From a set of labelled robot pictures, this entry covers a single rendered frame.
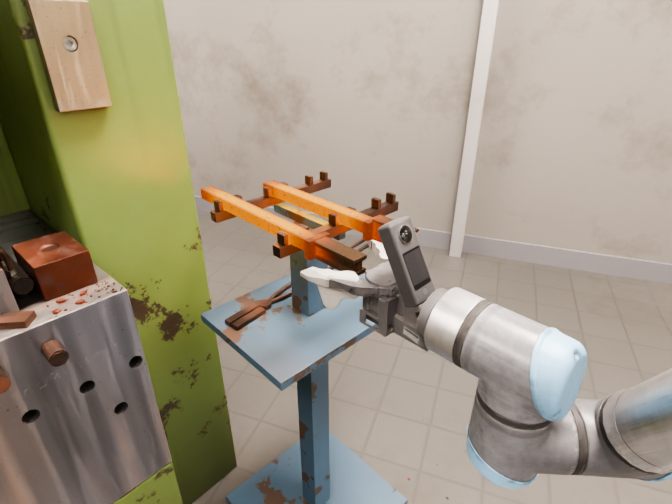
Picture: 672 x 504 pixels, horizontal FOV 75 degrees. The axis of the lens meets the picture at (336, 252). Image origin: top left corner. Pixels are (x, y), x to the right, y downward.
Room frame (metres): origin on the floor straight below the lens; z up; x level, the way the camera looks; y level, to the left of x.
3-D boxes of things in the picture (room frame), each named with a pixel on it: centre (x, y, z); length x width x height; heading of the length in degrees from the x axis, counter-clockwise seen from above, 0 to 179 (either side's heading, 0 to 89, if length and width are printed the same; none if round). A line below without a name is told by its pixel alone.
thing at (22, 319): (0.54, 0.49, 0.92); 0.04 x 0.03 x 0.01; 95
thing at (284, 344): (0.84, 0.06, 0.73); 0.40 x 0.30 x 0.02; 134
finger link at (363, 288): (0.52, -0.03, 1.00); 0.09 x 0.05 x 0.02; 80
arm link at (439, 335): (0.45, -0.16, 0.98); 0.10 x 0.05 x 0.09; 134
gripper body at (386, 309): (0.51, -0.10, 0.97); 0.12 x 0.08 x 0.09; 44
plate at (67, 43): (0.81, 0.45, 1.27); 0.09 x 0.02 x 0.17; 138
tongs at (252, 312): (1.00, 0.04, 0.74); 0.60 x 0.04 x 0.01; 142
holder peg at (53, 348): (0.52, 0.43, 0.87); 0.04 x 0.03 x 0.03; 48
